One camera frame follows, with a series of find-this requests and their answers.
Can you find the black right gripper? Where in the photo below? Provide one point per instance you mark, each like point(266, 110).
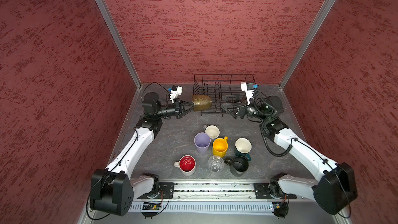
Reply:
point(241, 110)

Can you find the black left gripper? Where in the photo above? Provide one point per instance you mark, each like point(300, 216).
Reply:
point(179, 113)

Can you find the brown gold textured cup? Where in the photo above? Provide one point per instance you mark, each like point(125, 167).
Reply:
point(201, 102)

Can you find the dark green white-inside mug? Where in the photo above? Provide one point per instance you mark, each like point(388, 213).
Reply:
point(242, 148)

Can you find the white mug red inside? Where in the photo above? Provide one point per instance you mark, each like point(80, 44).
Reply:
point(186, 164)

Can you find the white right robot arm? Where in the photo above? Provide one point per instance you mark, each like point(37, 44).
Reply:
point(333, 186)

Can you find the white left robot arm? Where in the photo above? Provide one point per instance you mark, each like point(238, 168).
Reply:
point(113, 189)

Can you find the small cream mug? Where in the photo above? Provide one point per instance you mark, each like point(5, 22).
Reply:
point(212, 131)

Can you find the lilac plastic cup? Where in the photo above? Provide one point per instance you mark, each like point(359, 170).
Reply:
point(202, 142)

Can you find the yellow mug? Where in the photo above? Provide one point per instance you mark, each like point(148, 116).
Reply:
point(220, 147)

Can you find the black mug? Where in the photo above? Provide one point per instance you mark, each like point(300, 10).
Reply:
point(238, 165)

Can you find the clear glass cup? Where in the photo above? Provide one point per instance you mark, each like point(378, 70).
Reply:
point(215, 164)

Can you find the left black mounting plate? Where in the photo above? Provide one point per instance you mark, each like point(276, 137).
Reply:
point(166, 190)

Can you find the black mounting plate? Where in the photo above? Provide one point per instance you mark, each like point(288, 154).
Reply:
point(263, 192)
point(166, 190)

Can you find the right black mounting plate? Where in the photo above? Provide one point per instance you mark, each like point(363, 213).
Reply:
point(263, 192)

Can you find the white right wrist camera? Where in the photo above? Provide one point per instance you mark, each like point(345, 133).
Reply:
point(249, 89)

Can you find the black wire dish rack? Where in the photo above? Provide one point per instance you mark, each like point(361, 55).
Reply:
point(221, 88)

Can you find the right aluminium corner post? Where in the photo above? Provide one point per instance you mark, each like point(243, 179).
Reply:
point(312, 31)

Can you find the aluminium corner post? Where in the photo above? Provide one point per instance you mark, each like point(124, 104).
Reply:
point(312, 31)
point(118, 41)

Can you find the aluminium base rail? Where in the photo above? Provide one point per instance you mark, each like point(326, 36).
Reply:
point(210, 197)

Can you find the left aluminium corner post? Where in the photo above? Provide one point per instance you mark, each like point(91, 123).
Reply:
point(118, 41)

